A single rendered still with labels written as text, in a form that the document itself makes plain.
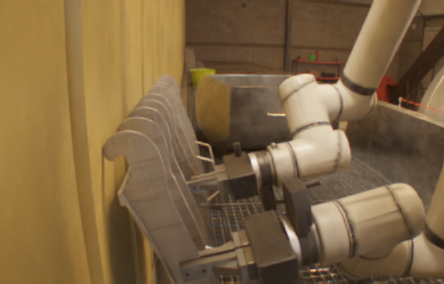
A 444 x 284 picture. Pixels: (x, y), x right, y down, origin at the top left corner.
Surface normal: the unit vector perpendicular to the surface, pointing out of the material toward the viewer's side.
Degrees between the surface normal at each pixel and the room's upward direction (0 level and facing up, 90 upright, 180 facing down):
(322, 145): 57
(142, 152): 90
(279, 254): 13
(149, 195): 90
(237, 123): 90
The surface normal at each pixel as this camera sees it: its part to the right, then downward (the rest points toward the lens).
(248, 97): 0.24, 0.27
